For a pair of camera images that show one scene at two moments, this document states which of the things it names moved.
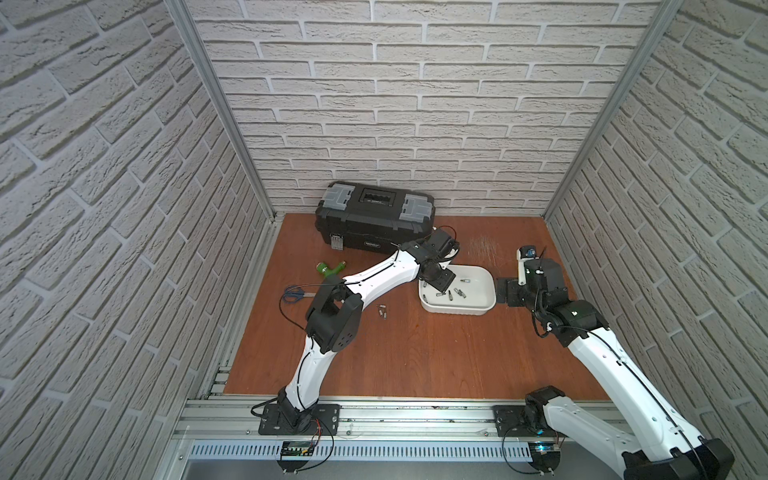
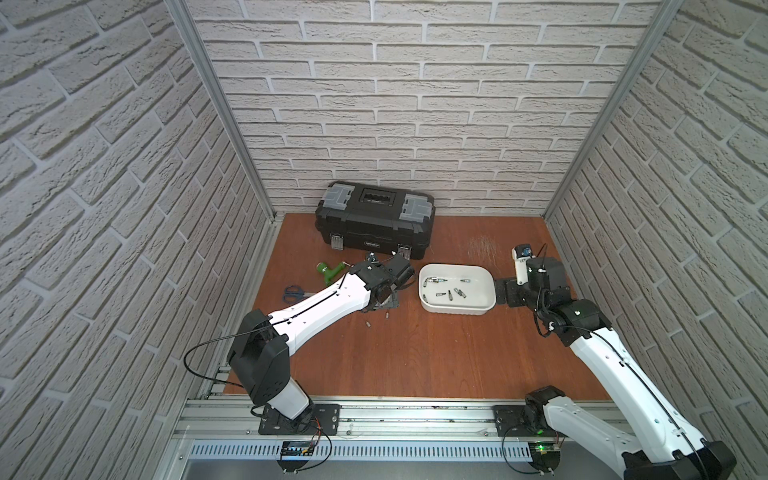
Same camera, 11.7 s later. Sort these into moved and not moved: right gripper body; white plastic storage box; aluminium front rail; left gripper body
Moved: left gripper body
Not moved: right gripper body; aluminium front rail; white plastic storage box
